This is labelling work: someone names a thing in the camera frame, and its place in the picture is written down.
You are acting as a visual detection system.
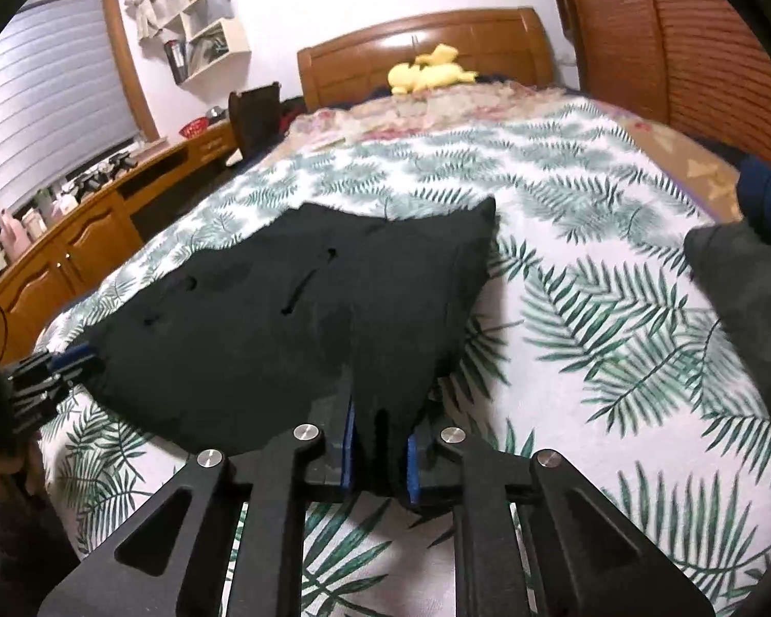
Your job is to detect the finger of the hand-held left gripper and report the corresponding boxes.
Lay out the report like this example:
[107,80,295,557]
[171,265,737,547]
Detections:
[9,384,79,434]
[5,343,104,394]

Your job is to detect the black chair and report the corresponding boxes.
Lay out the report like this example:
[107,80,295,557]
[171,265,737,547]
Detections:
[228,82,283,159]

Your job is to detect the grey cloth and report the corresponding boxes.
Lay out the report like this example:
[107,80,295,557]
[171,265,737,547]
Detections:
[684,222,771,459]

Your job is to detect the bed with leaf-print sheet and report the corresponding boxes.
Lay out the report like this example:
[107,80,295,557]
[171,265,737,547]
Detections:
[39,99,771,617]

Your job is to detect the pink bottle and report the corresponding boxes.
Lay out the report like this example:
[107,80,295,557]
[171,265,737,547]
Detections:
[0,211,30,257]

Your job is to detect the wooden louvered wardrobe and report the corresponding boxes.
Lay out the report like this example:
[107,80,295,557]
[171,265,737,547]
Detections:
[543,0,771,176]

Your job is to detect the yellow plush toy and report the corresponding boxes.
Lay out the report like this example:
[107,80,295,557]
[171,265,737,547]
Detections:
[387,43,480,97]

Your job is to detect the person's left hand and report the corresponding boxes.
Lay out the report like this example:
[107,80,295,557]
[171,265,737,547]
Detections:
[0,438,43,497]

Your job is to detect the white wall shelf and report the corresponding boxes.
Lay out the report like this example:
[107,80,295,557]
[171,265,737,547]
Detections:
[160,0,252,85]

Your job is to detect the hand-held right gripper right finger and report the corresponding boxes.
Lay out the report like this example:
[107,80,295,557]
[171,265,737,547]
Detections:
[406,425,714,617]

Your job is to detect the wooden window frame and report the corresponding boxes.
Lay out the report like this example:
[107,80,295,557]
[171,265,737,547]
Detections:
[32,0,163,143]

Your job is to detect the black coat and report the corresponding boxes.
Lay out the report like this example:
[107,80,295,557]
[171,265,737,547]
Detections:
[80,196,500,500]

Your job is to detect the person's leg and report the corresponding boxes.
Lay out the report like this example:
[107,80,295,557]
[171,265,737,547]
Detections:
[0,488,86,617]

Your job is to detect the black items on windowsill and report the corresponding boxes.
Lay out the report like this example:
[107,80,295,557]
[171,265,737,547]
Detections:
[70,151,140,197]

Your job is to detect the wooden headboard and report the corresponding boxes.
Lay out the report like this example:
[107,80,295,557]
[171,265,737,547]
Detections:
[297,8,557,114]

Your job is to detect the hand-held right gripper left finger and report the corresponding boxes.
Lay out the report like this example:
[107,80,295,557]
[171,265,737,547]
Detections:
[37,392,359,617]

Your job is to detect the brown patterned blanket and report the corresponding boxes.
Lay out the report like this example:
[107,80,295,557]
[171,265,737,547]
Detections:
[636,122,746,221]

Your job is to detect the wooden desk cabinet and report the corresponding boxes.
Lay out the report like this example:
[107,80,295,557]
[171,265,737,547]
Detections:
[0,119,243,362]

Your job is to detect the row of toiletry bottles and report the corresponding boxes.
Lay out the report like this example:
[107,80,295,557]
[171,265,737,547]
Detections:
[0,183,82,285]

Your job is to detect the floral quilt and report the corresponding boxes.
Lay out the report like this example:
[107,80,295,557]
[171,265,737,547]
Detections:
[283,83,585,150]

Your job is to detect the grey window blind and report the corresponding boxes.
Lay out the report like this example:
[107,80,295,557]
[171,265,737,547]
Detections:
[0,0,142,240]

